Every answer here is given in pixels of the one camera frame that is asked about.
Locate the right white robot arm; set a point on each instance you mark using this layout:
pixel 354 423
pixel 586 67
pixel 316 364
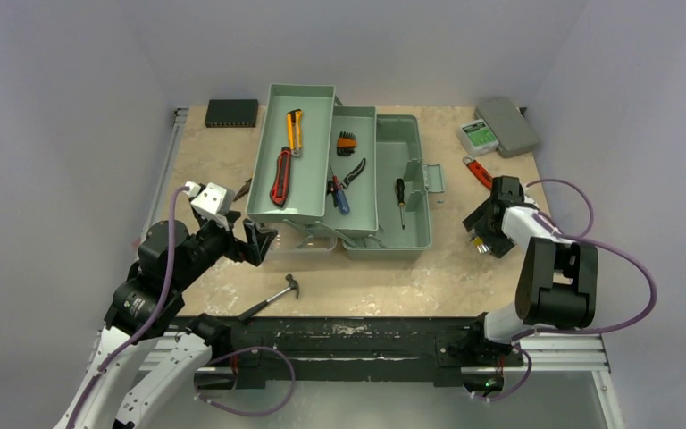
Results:
pixel 557 286

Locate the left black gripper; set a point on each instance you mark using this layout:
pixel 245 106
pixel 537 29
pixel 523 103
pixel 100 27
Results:
pixel 257 238

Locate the yellow black needle pliers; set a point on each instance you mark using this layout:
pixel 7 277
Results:
pixel 243 190

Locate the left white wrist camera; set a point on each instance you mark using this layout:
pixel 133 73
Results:
pixel 210 203

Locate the black yellow stubby screwdriver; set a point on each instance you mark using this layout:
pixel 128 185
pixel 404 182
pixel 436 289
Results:
pixel 400 194

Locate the green white screw box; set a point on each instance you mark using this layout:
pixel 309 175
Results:
pixel 477 138

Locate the orange hex key set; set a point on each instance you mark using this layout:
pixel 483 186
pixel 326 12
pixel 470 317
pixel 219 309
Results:
pixel 346 144

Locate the black network switch box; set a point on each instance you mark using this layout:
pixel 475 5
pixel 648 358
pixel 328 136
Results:
pixel 231 113

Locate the yellow clip hex key set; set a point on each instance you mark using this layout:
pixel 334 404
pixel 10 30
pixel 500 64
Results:
pixel 480 245

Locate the red black utility knife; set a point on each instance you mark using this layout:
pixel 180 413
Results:
pixel 280 187

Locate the yellow handled pliers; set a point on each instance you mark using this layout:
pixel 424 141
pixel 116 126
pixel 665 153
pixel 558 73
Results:
pixel 294 130

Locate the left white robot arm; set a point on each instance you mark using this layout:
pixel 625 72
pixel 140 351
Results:
pixel 143 308

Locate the grey plastic case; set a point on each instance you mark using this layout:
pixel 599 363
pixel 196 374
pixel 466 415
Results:
pixel 514 134

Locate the black handled hammer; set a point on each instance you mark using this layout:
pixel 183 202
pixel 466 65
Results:
pixel 293 286

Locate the red adjustable wrench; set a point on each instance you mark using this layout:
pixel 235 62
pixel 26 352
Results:
pixel 479 172

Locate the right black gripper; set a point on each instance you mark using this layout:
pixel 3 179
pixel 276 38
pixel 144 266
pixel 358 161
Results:
pixel 486 219

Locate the blue red screwdriver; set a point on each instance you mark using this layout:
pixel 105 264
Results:
pixel 339 196

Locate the translucent green tool box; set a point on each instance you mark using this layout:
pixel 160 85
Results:
pixel 392 147

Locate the black pruning shears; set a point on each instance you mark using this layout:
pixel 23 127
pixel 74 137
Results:
pixel 350 177

